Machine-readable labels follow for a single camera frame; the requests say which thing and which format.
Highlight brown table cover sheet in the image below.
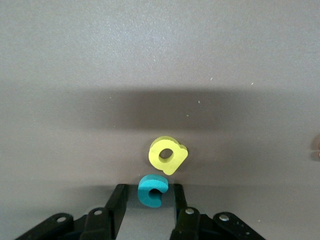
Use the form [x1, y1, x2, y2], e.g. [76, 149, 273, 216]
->
[0, 0, 320, 240]

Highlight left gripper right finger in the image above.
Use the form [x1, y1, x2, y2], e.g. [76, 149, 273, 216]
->
[169, 184, 266, 240]

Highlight yellow letter a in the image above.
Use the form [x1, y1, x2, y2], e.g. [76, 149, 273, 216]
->
[148, 135, 189, 176]

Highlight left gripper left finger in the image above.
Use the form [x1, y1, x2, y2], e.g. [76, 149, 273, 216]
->
[14, 184, 130, 240]

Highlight teal letter c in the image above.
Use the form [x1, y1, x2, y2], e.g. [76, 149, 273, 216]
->
[137, 174, 169, 209]

